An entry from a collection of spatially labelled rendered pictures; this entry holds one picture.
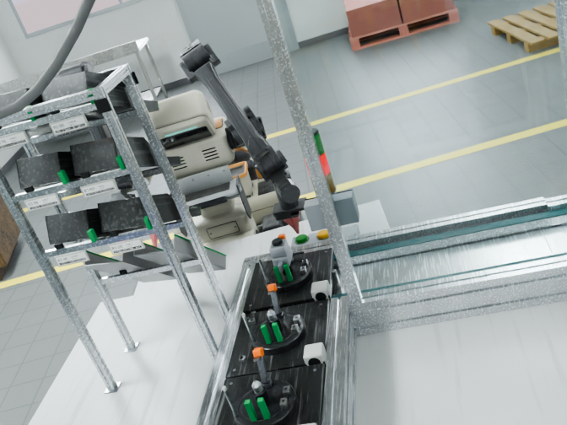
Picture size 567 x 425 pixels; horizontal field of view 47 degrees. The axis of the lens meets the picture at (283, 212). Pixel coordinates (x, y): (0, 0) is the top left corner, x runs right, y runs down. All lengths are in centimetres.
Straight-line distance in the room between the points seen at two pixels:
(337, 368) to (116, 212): 65
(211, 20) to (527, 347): 767
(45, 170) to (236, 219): 103
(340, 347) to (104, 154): 71
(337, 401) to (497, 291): 50
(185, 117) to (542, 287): 130
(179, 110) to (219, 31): 657
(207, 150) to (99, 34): 685
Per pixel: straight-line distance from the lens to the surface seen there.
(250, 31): 887
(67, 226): 173
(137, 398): 185
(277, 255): 177
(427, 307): 168
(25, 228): 170
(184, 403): 175
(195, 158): 242
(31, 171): 170
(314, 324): 163
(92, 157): 161
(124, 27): 909
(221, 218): 253
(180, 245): 175
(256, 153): 189
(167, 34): 901
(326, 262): 185
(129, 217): 164
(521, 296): 170
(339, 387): 146
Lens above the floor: 191
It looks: 25 degrees down
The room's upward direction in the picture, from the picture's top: 19 degrees counter-clockwise
